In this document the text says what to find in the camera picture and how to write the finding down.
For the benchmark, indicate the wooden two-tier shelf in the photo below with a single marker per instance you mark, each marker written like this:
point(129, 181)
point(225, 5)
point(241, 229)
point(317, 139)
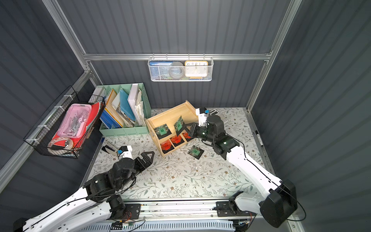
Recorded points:
point(186, 110)

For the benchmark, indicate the white wire wall basket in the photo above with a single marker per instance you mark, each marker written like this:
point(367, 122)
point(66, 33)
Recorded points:
point(208, 78)

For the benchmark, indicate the black marker pen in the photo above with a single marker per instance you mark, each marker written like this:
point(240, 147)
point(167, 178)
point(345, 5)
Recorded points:
point(259, 138)

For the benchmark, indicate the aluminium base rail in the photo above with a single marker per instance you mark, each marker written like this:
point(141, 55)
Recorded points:
point(174, 208)

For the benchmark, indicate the loose paper stack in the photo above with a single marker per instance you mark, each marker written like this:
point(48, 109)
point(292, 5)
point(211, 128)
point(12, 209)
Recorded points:
point(139, 105)

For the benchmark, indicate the blue books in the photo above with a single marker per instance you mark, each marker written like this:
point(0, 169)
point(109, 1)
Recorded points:
point(109, 121)

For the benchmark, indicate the red folder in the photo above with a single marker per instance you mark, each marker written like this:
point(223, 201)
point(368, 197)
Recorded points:
point(92, 117)

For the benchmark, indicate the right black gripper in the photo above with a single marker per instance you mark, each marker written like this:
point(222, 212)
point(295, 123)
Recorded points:
point(193, 130)

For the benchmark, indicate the clear tape roll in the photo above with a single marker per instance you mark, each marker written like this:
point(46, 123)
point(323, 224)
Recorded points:
point(60, 146)

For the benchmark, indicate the green file organizer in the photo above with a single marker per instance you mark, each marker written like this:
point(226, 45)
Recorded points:
point(112, 106)

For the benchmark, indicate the red tea bag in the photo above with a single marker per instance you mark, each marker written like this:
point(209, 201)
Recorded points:
point(177, 140)
point(186, 136)
point(166, 147)

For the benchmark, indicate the white calculator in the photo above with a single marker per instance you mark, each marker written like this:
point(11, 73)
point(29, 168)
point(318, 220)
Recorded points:
point(214, 112)

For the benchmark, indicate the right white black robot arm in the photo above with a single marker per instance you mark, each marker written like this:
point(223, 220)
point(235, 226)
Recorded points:
point(234, 152)

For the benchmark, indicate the teal folder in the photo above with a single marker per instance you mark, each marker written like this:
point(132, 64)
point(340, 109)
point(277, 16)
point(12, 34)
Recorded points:
point(124, 105)

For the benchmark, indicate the black wire basket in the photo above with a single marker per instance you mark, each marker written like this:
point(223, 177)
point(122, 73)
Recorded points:
point(42, 134)

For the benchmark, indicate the white binder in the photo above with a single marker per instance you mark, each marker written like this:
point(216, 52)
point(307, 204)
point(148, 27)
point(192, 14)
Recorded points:
point(132, 98)

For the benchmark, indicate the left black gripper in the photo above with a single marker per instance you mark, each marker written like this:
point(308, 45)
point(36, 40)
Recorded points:
point(137, 162)

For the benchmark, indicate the pink plastic case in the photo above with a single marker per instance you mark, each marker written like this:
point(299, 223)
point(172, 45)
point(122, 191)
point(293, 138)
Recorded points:
point(75, 121)

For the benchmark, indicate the blue box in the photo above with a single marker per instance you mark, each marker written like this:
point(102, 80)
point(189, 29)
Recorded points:
point(159, 69)

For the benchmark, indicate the black white stapler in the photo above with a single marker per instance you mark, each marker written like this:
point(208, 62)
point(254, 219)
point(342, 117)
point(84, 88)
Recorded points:
point(110, 150)

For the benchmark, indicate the green tea bag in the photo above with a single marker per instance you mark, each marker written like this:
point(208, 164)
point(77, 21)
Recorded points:
point(179, 126)
point(195, 152)
point(162, 131)

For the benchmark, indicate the floral table mat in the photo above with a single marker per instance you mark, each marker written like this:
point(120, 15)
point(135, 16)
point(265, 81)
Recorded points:
point(177, 175)

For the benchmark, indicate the grey tape roll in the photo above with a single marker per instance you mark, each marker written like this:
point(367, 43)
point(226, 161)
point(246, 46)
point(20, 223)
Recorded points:
point(176, 70)

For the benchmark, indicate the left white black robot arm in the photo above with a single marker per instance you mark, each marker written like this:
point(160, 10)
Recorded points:
point(99, 197)

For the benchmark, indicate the yellow white clock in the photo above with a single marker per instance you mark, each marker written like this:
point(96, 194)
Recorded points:
point(196, 69)

